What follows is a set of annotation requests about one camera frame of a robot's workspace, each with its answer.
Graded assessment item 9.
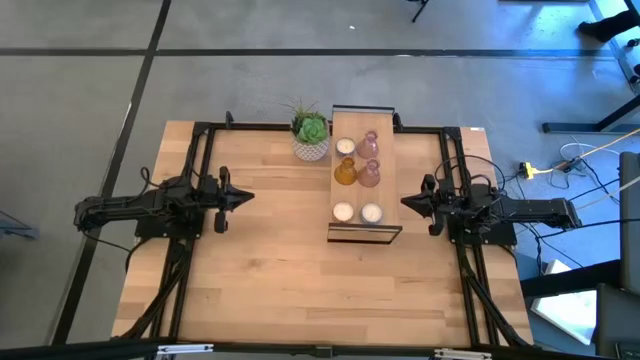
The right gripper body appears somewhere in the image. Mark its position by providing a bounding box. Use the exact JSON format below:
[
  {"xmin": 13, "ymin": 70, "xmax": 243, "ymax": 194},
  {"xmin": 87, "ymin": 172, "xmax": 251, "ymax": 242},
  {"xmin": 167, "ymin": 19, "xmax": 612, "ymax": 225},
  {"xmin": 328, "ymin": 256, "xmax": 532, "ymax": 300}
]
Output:
[{"xmin": 423, "ymin": 173, "xmax": 451, "ymax": 237}]

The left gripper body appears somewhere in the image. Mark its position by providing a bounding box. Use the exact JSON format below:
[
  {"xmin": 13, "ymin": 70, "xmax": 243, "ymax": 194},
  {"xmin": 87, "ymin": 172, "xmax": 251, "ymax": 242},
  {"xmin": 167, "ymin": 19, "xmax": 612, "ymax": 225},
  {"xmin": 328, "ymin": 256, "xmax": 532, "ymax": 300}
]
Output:
[{"xmin": 209, "ymin": 167, "xmax": 236, "ymax": 235}]

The white tealight candle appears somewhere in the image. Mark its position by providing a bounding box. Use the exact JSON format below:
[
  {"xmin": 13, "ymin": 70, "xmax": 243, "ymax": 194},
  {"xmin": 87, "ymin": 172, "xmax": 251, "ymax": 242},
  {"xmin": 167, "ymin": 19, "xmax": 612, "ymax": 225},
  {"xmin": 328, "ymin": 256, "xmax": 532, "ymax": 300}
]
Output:
[
  {"xmin": 334, "ymin": 136, "xmax": 357, "ymax": 159},
  {"xmin": 360, "ymin": 201, "xmax": 384, "ymax": 225}
]

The pink glass candle holder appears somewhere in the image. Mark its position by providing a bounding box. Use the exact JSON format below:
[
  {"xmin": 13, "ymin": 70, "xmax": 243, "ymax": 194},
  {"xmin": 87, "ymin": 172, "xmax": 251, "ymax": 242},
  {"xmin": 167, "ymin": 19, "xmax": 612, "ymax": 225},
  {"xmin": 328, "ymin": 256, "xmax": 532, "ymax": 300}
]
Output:
[
  {"xmin": 356, "ymin": 130, "xmax": 380, "ymax": 160},
  {"xmin": 357, "ymin": 158, "xmax": 382, "ymax": 189}
]

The tan patterned candle tin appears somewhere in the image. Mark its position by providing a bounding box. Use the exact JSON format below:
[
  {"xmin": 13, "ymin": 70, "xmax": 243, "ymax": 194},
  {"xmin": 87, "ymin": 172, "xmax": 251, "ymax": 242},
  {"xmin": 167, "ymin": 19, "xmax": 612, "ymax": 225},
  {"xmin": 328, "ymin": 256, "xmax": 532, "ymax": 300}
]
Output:
[{"xmin": 332, "ymin": 201, "xmax": 355, "ymax": 224}]

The amber glass candle holder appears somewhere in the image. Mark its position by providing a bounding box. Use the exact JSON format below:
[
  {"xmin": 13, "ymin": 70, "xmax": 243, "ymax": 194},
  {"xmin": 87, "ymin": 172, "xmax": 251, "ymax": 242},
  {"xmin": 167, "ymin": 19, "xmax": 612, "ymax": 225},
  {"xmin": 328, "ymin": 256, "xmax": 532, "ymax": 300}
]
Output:
[{"xmin": 333, "ymin": 156, "xmax": 359, "ymax": 187}]

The succulent in white patterned pot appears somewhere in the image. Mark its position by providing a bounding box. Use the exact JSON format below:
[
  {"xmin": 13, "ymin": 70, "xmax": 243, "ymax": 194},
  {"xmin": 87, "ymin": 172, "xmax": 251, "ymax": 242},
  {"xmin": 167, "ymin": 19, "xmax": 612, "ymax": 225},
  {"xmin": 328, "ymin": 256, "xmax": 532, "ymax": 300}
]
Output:
[{"xmin": 280, "ymin": 98, "xmax": 332, "ymax": 163}]

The black beam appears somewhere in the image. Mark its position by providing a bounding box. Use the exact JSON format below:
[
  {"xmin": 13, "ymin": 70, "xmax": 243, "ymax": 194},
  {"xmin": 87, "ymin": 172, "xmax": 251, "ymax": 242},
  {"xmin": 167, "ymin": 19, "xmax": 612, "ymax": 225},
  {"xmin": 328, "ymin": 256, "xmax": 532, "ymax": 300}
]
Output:
[{"xmin": 519, "ymin": 259, "xmax": 624, "ymax": 300}]

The white panel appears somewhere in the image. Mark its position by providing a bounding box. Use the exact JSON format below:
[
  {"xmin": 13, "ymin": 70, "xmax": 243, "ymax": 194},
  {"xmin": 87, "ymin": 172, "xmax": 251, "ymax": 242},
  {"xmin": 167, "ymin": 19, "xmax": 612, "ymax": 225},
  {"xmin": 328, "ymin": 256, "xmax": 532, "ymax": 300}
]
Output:
[{"xmin": 529, "ymin": 259, "xmax": 599, "ymax": 346}]

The black rig crossbar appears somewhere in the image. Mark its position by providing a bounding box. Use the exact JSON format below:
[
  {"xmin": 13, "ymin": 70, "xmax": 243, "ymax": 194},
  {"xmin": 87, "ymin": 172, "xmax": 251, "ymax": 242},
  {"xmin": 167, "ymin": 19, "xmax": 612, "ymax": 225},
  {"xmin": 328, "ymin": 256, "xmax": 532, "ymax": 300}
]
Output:
[{"xmin": 0, "ymin": 337, "xmax": 640, "ymax": 360}]

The black stand leg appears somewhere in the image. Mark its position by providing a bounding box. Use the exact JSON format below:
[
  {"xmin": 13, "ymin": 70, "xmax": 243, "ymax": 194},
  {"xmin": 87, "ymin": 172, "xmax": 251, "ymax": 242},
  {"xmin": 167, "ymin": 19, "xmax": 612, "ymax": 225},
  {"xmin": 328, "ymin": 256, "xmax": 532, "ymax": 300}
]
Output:
[{"xmin": 407, "ymin": 0, "xmax": 431, "ymax": 24}]

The grey cabinet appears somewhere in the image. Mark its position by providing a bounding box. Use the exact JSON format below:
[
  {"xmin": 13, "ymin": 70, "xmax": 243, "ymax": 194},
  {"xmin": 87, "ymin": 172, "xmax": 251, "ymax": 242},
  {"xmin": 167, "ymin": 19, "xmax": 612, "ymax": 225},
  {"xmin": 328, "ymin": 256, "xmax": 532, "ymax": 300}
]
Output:
[{"xmin": 618, "ymin": 151, "xmax": 640, "ymax": 294}]

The black desk leg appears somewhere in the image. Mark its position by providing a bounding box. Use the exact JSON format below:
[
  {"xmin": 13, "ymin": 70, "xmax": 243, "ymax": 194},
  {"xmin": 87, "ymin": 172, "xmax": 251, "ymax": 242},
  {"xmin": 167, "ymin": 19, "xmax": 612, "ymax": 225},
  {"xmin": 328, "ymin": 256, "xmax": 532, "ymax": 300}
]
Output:
[{"xmin": 542, "ymin": 94, "xmax": 640, "ymax": 135}]

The blue-grey floor object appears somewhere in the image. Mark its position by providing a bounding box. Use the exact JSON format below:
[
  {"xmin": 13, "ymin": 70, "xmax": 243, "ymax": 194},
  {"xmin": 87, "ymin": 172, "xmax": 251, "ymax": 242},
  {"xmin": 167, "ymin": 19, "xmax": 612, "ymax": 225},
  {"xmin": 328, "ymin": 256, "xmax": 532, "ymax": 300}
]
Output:
[{"xmin": 0, "ymin": 209, "xmax": 40, "ymax": 242}]

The dark grey box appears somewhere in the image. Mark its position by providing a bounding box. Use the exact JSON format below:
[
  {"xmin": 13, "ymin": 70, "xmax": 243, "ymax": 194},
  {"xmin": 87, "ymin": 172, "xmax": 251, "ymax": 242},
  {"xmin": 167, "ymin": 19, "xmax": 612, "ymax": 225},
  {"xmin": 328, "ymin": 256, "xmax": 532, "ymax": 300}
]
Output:
[{"xmin": 594, "ymin": 283, "xmax": 640, "ymax": 359}]

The grey metal desk leg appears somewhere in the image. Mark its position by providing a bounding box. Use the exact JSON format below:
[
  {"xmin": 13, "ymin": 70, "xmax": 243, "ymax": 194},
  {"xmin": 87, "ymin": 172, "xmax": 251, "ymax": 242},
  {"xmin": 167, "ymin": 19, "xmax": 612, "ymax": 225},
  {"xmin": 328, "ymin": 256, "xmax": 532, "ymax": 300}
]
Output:
[{"xmin": 587, "ymin": 0, "xmax": 640, "ymax": 96}]

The person's foot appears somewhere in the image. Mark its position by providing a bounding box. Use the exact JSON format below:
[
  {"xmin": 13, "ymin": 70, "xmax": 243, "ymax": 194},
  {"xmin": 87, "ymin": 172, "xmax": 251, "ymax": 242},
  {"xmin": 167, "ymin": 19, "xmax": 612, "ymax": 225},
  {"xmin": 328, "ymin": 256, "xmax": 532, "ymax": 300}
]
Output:
[{"xmin": 577, "ymin": 9, "xmax": 640, "ymax": 44}]

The wooden shelf with black frame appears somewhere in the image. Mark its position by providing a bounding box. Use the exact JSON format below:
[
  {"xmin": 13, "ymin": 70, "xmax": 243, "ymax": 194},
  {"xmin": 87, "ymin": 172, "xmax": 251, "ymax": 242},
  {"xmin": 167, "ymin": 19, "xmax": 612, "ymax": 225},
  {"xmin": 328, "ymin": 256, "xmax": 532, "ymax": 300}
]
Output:
[{"xmin": 327, "ymin": 104, "xmax": 404, "ymax": 246}]

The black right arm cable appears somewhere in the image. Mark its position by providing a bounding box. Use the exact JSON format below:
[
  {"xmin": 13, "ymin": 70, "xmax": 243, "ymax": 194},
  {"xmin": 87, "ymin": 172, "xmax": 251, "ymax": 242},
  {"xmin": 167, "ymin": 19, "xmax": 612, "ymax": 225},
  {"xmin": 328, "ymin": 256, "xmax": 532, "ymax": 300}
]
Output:
[{"xmin": 433, "ymin": 153, "xmax": 507, "ymax": 211}]

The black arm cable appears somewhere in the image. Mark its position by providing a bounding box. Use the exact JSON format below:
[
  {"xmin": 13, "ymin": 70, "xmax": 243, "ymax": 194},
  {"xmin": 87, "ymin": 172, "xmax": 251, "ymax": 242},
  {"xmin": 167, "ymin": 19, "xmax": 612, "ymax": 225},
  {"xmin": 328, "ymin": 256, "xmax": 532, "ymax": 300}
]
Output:
[
  {"xmin": 139, "ymin": 166, "xmax": 161, "ymax": 190},
  {"xmin": 433, "ymin": 153, "xmax": 507, "ymax": 211}
]

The black aluminium table frame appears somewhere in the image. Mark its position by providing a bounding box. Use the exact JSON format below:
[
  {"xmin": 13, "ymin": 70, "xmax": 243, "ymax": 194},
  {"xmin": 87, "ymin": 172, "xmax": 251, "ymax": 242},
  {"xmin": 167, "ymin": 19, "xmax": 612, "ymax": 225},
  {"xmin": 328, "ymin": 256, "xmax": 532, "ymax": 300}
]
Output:
[{"xmin": 112, "ymin": 110, "xmax": 534, "ymax": 349}]

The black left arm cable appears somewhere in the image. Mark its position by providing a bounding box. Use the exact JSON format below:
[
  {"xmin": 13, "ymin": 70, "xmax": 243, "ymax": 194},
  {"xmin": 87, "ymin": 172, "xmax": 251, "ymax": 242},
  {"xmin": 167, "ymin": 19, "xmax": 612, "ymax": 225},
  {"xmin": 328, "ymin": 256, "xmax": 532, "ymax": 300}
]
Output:
[{"xmin": 139, "ymin": 166, "xmax": 161, "ymax": 190}]

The white floor cable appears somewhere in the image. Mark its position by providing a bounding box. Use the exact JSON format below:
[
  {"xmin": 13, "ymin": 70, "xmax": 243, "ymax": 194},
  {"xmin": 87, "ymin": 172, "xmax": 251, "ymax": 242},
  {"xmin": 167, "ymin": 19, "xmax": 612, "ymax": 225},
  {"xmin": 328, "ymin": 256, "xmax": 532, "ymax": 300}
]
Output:
[{"xmin": 558, "ymin": 141, "xmax": 621, "ymax": 164}]

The silver metal bracket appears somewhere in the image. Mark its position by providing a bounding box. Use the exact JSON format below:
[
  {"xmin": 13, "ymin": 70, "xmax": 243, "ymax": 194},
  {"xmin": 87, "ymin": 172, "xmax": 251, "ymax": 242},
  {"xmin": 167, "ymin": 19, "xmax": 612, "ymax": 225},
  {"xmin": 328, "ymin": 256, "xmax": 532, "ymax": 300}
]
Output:
[
  {"xmin": 156, "ymin": 342, "xmax": 215, "ymax": 356},
  {"xmin": 433, "ymin": 348, "xmax": 494, "ymax": 360}
]

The black floor cable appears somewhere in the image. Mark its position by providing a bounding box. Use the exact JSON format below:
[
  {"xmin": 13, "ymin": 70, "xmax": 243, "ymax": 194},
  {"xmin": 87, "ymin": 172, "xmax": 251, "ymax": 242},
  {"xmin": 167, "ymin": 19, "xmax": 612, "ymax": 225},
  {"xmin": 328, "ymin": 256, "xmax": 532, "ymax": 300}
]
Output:
[{"xmin": 537, "ymin": 217, "xmax": 640, "ymax": 240}]

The yellow floor cable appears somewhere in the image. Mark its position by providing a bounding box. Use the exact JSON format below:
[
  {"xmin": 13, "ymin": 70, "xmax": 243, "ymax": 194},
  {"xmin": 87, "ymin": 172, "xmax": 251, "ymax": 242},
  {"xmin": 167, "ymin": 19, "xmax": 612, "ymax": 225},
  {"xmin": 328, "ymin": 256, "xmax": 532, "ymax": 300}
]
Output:
[{"xmin": 534, "ymin": 128, "xmax": 640, "ymax": 176}]

